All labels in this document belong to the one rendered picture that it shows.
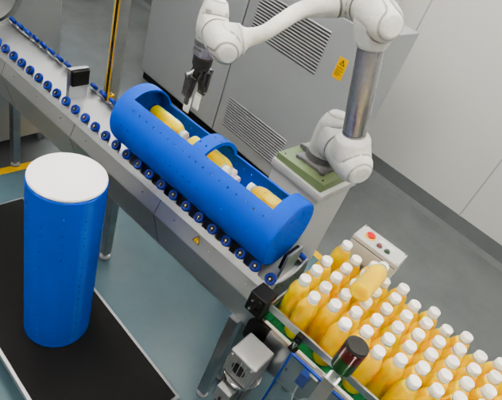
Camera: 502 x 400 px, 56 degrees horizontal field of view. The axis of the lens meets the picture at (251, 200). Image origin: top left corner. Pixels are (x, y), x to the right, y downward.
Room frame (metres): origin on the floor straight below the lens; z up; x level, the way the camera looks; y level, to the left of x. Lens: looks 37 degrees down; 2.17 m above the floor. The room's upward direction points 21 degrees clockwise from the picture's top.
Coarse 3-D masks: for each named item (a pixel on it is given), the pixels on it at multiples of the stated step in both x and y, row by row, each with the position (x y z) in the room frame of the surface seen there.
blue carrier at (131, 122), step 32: (128, 96) 1.63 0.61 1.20; (160, 96) 1.82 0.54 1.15; (128, 128) 1.55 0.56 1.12; (160, 128) 1.52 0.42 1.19; (192, 128) 1.75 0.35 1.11; (160, 160) 1.45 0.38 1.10; (192, 160) 1.42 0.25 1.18; (192, 192) 1.36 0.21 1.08; (224, 192) 1.33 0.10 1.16; (224, 224) 1.29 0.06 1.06; (256, 224) 1.24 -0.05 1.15; (288, 224) 1.27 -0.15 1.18; (256, 256) 1.23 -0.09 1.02
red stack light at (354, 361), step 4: (344, 344) 0.80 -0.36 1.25; (340, 348) 0.81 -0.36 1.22; (344, 348) 0.79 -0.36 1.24; (340, 352) 0.80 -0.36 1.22; (344, 352) 0.79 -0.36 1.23; (348, 352) 0.78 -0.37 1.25; (340, 356) 0.79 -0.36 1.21; (344, 356) 0.78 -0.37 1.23; (348, 356) 0.78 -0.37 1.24; (352, 356) 0.78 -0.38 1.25; (344, 360) 0.78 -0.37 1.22; (348, 360) 0.78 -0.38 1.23; (352, 360) 0.77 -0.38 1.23; (356, 360) 0.78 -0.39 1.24; (360, 360) 0.78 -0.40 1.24; (348, 364) 0.77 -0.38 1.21; (352, 364) 0.77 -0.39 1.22; (356, 364) 0.78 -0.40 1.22
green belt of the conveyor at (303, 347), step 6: (276, 306) 1.16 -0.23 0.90; (264, 318) 1.09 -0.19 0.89; (270, 318) 1.09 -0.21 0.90; (276, 318) 1.10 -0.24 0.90; (276, 324) 1.08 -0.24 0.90; (282, 324) 1.09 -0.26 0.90; (282, 330) 1.06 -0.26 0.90; (294, 342) 1.03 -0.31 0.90; (300, 348) 1.02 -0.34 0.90; (306, 348) 1.03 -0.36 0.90; (306, 354) 1.01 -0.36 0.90; (312, 360) 0.99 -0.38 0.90; (318, 366) 0.98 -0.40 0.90; (324, 372) 0.97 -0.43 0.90; (342, 384) 0.95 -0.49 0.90; (354, 396) 0.92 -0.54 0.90; (360, 396) 0.93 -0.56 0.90
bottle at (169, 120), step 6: (156, 108) 1.72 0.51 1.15; (162, 108) 1.74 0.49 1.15; (156, 114) 1.70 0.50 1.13; (162, 114) 1.70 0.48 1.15; (168, 114) 1.71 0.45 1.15; (162, 120) 1.68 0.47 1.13; (168, 120) 1.68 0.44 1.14; (174, 120) 1.68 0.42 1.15; (168, 126) 1.66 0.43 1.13; (174, 126) 1.66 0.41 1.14; (180, 126) 1.67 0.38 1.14; (180, 132) 1.65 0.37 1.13
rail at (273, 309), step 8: (272, 312) 1.07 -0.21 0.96; (280, 312) 1.07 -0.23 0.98; (280, 320) 1.05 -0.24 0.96; (288, 320) 1.05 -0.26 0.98; (288, 328) 1.04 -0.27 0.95; (296, 328) 1.03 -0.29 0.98; (312, 344) 0.99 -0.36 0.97; (320, 352) 0.98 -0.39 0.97; (328, 360) 0.96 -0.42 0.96; (352, 376) 0.93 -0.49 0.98; (352, 384) 0.92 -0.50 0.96; (360, 384) 0.91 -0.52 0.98; (360, 392) 0.90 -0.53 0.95; (368, 392) 0.89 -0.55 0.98
